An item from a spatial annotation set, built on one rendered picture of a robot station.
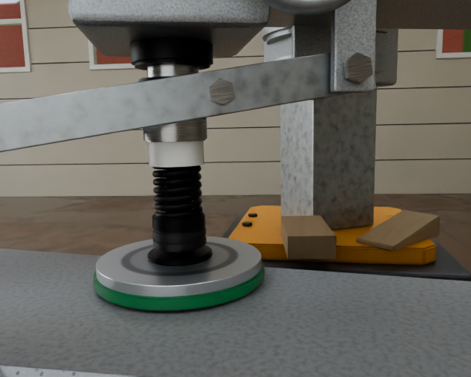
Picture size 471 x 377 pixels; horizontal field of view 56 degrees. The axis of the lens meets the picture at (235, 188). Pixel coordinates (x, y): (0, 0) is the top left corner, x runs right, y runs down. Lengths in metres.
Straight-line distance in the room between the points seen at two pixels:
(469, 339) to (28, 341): 0.42
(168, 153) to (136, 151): 6.26
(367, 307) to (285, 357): 0.14
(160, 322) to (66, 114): 0.24
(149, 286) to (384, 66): 0.88
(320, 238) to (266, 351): 0.53
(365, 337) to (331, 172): 0.74
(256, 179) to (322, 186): 5.40
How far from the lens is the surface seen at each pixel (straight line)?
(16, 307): 0.58
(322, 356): 0.42
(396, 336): 0.47
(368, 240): 1.06
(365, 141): 1.20
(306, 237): 0.93
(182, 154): 0.53
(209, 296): 0.50
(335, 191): 1.17
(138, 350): 0.44
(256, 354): 0.42
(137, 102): 0.50
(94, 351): 0.45
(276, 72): 0.52
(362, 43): 0.53
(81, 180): 7.14
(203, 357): 0.42
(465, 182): 7.08
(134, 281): 0.51
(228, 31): 0.50
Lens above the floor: 1.06
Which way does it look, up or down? 8 degrees down
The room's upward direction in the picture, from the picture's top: 1 degrees counter-clockwise
